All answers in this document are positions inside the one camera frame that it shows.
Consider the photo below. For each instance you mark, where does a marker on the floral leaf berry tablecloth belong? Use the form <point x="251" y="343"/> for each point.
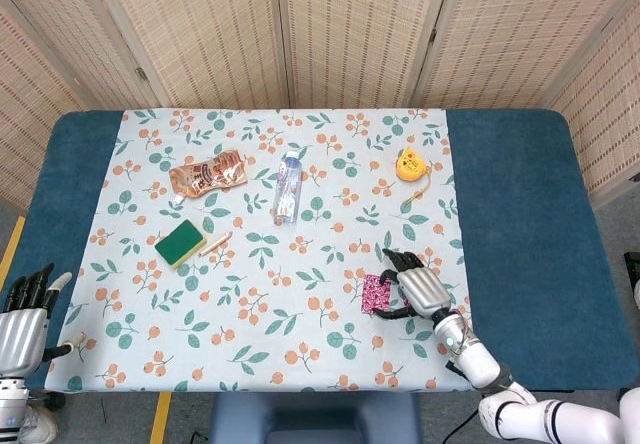
<point x="300" y="289"/>

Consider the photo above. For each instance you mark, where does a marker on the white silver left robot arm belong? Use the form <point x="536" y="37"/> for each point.
<point x="11" y="404"/>

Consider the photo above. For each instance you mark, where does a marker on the orange foil snack pouch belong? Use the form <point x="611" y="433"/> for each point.
<point x="210" y="174"/>

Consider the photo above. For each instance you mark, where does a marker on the white shoe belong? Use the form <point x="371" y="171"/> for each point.
<point x="42" y="426"/>

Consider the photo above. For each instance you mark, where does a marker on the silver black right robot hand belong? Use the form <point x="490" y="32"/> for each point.
<point x="425" y="289"/>

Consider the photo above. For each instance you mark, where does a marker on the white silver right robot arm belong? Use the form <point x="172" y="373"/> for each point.
<point x="475" y="359"/>

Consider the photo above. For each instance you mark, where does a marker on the woven bamboo screen panel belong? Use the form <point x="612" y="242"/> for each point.
<point x="210" y="29"/>
<point x="525" y="29"/>
<point x="360" y="29"/>
<point x="25" y="129"/>
<point x="65" y="14"/>
<point x="610" y="129"/>

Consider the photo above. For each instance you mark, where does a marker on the teal blue table cover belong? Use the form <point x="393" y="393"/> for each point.
<point x="525" y="214"/>

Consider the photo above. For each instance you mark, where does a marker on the yellow floor tape strip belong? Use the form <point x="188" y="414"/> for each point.
<point x="11" y="249"/>
<point x="161" y="416"/>

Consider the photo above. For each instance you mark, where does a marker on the brass screen hinge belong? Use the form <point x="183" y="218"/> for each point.
<point x="433" y="34"/>
<point x="141" y="74"/>

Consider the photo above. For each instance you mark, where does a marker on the light wooden pencil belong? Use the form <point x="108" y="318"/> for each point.
<point x="215" y="244"/>

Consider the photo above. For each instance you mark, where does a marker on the yellow tape measure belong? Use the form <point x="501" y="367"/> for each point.
<point x="411" y="165"/>

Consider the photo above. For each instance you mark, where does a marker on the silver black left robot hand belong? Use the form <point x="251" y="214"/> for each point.
<point x="20" y="336"/>

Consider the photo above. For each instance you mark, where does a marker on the clear plastic water bottle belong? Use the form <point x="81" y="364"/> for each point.
<point x="288" y="189"/>

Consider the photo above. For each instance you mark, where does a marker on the green yellow sponge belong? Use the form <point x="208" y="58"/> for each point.
<point x="179" y="244"/>

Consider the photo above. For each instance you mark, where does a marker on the pink patterned pouch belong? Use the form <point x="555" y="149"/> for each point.
<point x="372" y="296"/>

